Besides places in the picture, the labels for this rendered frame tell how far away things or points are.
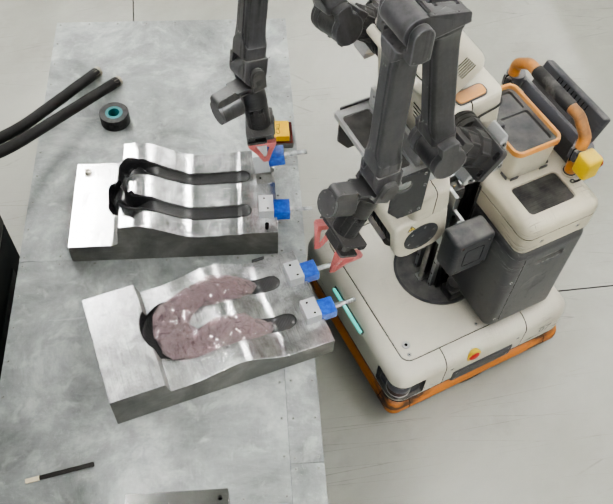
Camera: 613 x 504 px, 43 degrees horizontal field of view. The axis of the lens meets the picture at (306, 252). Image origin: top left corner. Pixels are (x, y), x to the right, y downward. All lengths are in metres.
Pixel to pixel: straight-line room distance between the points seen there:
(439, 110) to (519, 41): 2.42
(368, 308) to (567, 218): 0.70
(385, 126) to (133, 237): 0.73
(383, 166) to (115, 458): 0.82
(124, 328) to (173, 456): 0.29
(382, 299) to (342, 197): 1.02
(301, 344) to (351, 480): 0.87
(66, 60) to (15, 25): 1.48
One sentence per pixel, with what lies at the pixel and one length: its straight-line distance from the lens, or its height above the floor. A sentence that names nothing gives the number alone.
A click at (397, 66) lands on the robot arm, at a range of 1.33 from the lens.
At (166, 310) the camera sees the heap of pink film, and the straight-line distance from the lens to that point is 1.77.
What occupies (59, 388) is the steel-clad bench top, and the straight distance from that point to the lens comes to 1.83.
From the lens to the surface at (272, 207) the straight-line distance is 1.89.
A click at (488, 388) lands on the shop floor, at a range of 2.74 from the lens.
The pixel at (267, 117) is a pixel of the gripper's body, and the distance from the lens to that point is 1.84.
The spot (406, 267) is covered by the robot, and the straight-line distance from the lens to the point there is 2.60.
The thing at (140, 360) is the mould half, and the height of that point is 0.91.
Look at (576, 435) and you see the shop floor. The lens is 2.76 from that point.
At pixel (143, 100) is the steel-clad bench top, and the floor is 0.80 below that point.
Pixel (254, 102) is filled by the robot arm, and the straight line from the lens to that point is 1.80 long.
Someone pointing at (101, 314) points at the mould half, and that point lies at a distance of 1.77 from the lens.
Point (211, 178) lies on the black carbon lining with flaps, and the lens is 2.00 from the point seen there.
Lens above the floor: 2.41
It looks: 56 degrees down
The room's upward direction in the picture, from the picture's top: 4 degrees clockwise
